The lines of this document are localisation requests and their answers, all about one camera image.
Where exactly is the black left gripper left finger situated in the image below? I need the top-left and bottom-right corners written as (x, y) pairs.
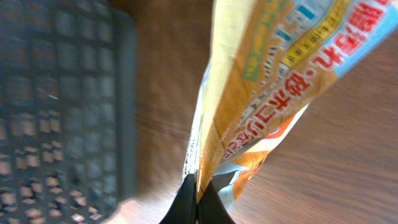
top-left (159, 174), bottom-right (197, 224)

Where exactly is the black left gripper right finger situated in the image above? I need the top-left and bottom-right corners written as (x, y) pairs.
top-left (197, 182), bottom-right (235, 224)

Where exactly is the yellow wet wipes pack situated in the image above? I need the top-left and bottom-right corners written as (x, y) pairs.
top-left (183, 0), bottom-right (397, 208)

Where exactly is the grey plastic mesh basket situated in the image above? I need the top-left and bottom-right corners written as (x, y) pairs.
top-left (1, 0), bottom-right (135, 223)

